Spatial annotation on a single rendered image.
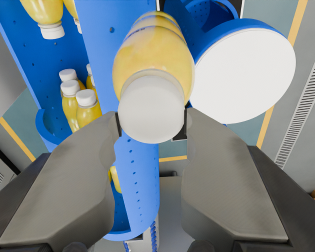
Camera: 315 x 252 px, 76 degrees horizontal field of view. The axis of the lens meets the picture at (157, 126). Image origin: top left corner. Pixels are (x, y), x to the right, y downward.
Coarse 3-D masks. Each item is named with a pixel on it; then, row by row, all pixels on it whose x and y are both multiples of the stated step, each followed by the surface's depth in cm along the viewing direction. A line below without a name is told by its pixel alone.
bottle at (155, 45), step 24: (144, 24) 17; (168, 24) 18; (120, 48) 15; (144, 48) 13; (168, 48) 13; (120, 72) 13; (144, 72) 12; (168, 72) 12; (192, 72) 14; (120, 96) 13
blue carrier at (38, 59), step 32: (0, 0) 36; (96, 0) 24; (128, 0) 27; (0, 32) 37; (32, 32) 43; (64, 32) 49; (96, 32) 26; (32, 64) 45; (64, 64) 52; (96, 64) 29; (32, 96) 46; (64, 128) 59; (128, 160) 44; (128, 192) 52; (128, 224) 72
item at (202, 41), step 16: (176, 0) 92; (192, 0) 77; (208, 0) 117; (224, 0) 77; (176, 16) 80; (192, 16) 122; (208, 16) 122; (224, 16) 97; (192, 32) 59; (208, 32) 51; (224, 32) 47; (192, 48) 54
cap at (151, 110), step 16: (144, 80) 11; (160, 80) 11; (128, 96) 11; (144, 96) 11; (160, 96) 11; (176, 96) 11; (128, 112) 11; (144, 112) 11; (160, 112) 11; (176, 112) 11; (128, 128) 12; (144, 128) 12; (160, 128) 12; (176, 128) 12
